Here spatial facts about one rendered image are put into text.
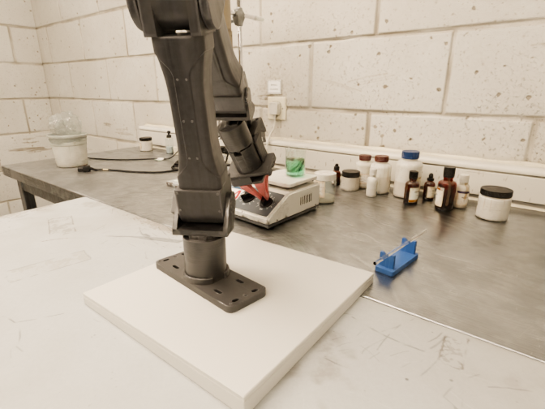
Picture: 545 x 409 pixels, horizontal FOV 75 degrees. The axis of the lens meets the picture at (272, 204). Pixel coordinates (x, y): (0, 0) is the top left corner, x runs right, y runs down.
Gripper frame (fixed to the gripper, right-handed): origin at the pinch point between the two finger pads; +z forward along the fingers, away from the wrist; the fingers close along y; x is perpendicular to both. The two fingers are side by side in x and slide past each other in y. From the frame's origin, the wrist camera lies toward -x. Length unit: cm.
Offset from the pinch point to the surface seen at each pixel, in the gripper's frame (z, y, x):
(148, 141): 18, 84, -74
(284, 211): 4.0, -3.7, 1.5
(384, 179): 21.3, -24.3, -25.3
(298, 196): 4.7, -6.3, -3.7
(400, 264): 4.0, -27.7, 18.1
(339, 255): 3.9, -17.1, 15.2
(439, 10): -11, -44, -55
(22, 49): -29, 196, -148
